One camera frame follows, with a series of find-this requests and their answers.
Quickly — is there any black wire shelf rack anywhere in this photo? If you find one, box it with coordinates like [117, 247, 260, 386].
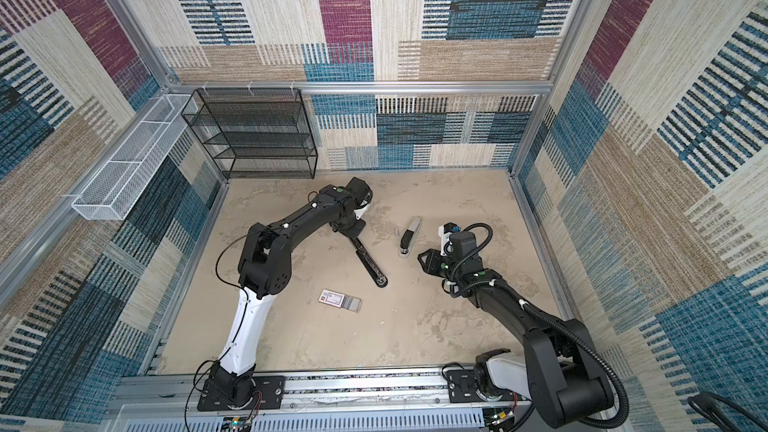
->
[181, 88, 318, 179]

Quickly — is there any white mesh wall basket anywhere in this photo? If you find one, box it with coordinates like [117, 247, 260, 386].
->
[72, 94, 190, 221]

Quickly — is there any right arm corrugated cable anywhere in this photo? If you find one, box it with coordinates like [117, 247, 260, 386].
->
[449, 221, 630, 432]

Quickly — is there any red white staple box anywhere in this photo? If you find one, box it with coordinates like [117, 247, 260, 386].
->
[318, 289, 346, 308]

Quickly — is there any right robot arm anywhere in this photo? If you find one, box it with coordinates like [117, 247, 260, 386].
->
[417, 222, 630, 429]

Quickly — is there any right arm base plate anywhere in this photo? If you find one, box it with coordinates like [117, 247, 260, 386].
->
[440, 362, 498, 403]

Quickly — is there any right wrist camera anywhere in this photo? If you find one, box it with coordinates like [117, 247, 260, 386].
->
[438, 222, 461, 256]

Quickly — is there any grey silver stapler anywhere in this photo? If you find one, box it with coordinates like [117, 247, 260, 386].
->
[399, 216, 422, 258]

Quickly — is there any aluminium front rail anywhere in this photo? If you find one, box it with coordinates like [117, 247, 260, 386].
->
[101, 365, 631, 432]

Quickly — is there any grey staple tray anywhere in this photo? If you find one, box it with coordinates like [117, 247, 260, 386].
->
[341, 295, 362, 313]

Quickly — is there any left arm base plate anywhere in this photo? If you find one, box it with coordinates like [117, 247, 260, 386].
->
[196, 375, 286, 412]

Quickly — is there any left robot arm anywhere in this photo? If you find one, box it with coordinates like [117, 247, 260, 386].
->
[197, 177, 388, 412]

